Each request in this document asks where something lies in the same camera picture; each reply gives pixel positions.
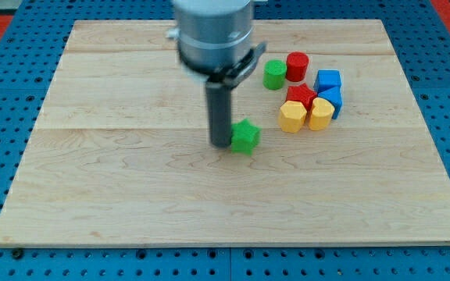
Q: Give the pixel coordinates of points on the blue triangular block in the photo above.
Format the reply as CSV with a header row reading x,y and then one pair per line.
x,y
334,96

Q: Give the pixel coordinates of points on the green cylinder block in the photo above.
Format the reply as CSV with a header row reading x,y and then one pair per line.
x,y
274,74

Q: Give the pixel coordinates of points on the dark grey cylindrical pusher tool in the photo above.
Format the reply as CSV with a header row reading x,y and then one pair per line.
x,y
218,100

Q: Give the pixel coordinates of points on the blue cube block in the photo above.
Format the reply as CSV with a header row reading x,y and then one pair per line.
x,y
326,79

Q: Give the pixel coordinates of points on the yellow heart block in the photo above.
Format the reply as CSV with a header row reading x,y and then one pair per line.
x,y
320,114

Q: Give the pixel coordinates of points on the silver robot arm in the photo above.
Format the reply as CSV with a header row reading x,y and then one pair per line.
x,y
214,39

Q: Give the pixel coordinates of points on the light wooden board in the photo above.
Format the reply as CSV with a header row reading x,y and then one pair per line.
x,y
119,155

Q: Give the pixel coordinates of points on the yellow hexagon block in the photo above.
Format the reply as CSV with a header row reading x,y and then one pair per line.
x,y
292,116

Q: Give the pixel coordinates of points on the red cylinder block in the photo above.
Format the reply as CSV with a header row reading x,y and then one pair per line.
x,y
297,64

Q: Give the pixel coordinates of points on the green star block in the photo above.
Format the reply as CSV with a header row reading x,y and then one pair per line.
x,y
245,137

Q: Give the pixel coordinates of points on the red star block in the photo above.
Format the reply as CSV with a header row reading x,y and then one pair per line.
x,y
303,94

